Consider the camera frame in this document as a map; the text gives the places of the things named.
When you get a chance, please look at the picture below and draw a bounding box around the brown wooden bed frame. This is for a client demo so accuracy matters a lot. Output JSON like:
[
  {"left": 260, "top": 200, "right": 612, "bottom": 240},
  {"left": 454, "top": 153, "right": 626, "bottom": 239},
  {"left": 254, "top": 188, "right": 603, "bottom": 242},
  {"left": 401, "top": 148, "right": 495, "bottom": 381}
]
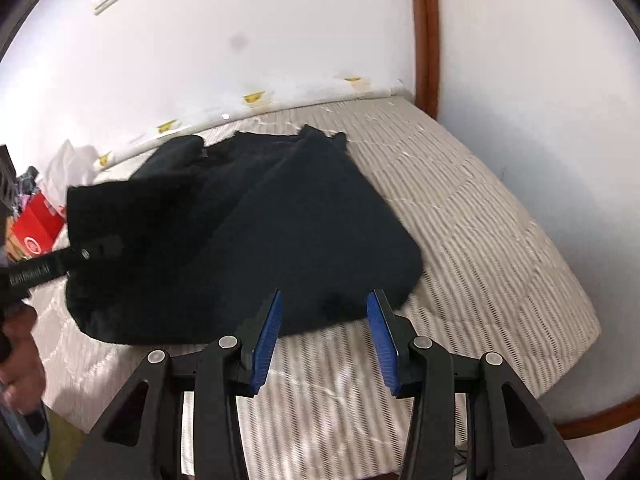
[{"left": 406, "top": 0, "right": 638, "bottom": 441}]

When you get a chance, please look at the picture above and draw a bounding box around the white sheet with yellow print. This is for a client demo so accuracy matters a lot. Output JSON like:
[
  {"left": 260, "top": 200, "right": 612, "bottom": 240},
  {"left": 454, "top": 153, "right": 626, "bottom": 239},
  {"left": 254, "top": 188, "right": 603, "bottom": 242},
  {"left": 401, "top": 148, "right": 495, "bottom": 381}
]
[{"left": 97, "top": 76, "right": 405, "bottom": 167}]

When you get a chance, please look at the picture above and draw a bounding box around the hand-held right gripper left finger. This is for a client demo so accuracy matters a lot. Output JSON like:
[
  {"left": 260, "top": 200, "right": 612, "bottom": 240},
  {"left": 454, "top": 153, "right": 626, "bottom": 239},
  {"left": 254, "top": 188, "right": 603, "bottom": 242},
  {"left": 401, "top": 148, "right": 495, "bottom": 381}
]
[{"left": 62, "top": 289, "right": 284, "bottom": 480}]

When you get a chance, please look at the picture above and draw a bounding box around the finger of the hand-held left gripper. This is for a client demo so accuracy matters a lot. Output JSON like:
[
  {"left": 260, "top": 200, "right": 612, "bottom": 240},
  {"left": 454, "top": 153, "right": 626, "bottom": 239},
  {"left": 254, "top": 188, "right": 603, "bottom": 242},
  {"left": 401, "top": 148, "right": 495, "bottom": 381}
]
[{"left": 55, "top": 237, "right": 124, "bottom": 275}]

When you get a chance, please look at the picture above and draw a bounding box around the white crumpled bag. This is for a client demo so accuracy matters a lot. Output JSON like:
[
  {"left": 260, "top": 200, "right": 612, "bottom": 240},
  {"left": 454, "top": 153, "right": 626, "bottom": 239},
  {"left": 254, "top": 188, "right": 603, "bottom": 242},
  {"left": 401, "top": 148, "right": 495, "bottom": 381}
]
[{"left": 41, "top": 139, "right": 102, "bottom": 197}]

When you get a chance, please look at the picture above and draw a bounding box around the red cardboard box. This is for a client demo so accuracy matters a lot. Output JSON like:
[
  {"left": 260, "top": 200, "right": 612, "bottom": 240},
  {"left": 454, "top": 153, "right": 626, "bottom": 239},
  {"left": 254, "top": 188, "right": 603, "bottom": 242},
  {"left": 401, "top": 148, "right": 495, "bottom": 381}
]
[{"left": 10, "top": 191, "right": 68, "bottom": 257}]

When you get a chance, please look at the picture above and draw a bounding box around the black box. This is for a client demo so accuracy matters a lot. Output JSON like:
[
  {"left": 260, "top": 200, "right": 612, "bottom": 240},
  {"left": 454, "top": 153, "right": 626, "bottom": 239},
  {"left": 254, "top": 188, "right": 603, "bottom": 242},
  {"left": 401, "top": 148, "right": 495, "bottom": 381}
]
[{"left": 0, "top": 144, "right": 20, "bottom": 207}]

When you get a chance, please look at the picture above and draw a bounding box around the person's left hand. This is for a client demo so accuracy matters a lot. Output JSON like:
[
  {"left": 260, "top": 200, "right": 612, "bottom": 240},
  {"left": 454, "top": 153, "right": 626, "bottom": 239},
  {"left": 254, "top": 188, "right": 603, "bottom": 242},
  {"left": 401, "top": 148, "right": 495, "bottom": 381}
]
[{"left": 0, "top": 301, "right": 49, "bottom": 411}]

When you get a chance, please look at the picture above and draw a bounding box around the black sweatshirt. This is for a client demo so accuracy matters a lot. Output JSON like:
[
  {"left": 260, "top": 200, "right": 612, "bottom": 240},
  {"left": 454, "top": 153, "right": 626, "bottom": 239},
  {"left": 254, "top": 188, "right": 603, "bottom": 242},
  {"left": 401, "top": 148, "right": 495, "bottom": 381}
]
[{"left": 65, "top": 125, "right": 426, "bottom": 346}]

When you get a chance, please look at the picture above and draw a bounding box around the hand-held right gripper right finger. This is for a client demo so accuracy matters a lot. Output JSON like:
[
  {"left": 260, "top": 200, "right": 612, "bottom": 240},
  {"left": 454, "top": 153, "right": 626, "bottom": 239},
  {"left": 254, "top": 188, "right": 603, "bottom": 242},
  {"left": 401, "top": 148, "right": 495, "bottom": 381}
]
[{"left": 366, "top": 288, "right": 581, "bottom": 480}]

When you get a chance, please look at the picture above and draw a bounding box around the beige striped mattress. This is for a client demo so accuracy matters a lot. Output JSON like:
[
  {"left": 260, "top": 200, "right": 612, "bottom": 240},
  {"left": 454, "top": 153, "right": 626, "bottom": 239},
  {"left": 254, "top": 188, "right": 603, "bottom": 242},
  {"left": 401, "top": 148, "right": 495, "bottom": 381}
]
[{"left": 30, "top": 97, "right": 603, "bottom": 480}]

